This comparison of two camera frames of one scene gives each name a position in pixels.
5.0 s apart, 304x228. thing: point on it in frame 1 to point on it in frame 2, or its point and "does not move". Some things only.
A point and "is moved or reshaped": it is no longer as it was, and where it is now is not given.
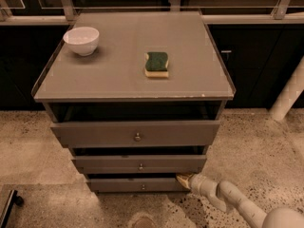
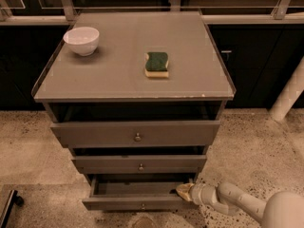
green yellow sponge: (157, 65) does not move
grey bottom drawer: (137, 185) is moved or reshaped
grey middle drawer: (139, 164) does not move
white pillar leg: (290, 93) does not move
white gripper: (199, 181) to (197, 194)
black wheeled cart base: (13, 199) does not move
